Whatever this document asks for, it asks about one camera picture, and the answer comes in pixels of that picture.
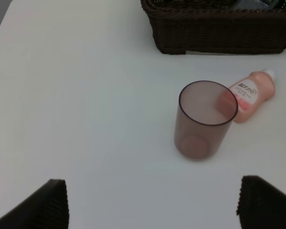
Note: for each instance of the translucent purple plastic cup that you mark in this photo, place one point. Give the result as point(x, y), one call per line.
point(206, 109)

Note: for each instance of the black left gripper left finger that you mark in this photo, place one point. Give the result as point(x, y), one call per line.
point(46, 208)

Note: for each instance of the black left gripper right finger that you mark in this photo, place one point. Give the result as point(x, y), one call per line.
point(261, 205)

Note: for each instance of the pink lotion bottle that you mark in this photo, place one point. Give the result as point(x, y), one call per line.
point(250, 93)

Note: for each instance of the dark brown wicker basket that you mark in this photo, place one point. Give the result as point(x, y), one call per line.
point(216, 26)

